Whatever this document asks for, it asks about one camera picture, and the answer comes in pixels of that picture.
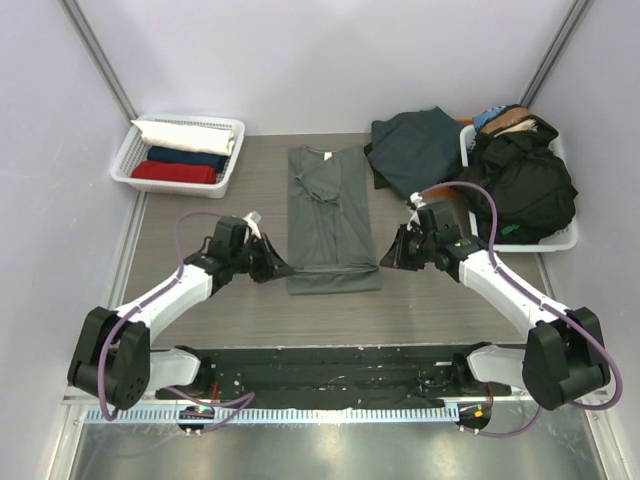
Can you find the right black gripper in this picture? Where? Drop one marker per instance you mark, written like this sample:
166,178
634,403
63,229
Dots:
409,246

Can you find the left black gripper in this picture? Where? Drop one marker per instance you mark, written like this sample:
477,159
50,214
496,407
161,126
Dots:
273,267

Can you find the grey t shirt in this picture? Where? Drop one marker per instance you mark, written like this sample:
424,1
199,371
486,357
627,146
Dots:
330,243

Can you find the white plastic basket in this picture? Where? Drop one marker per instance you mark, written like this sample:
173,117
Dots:
561,240
134,151

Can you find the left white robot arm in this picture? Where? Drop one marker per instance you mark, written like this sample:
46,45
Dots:
114,360

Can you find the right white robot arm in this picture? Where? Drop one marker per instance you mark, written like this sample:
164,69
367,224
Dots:
562,359

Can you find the dark teal t shirt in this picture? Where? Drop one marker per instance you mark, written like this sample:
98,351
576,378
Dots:
413,151

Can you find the white rolled t shirt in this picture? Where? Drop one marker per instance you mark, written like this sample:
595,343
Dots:
186,137

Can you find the black clothes pile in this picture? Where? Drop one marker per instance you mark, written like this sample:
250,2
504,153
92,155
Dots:
529,183

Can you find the red rolled t shirt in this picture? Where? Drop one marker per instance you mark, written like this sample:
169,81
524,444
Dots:
175,172

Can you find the navy rolled t shirt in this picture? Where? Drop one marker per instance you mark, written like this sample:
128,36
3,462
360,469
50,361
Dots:
167,155

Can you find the blue and tan clothes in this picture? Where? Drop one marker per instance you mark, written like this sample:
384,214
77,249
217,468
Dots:
500,118

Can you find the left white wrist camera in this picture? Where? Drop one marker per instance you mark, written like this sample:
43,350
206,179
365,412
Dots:
252,220

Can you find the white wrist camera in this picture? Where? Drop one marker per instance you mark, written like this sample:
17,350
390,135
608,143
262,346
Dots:
252,220
415,200

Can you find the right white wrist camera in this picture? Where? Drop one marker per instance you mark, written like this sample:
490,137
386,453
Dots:
415,200

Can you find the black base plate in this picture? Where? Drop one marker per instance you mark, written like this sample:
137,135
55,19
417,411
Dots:
342,377

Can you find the slotted white cable duct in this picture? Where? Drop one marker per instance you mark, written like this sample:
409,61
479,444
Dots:
190,415

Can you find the right aluminium frame post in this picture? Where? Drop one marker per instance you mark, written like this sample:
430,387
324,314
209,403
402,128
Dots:
577,12

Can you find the aluminium frame post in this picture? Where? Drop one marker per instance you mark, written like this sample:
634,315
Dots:
90,41
577,12

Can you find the left aluminium frame post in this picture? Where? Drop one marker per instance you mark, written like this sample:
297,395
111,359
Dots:
90,41

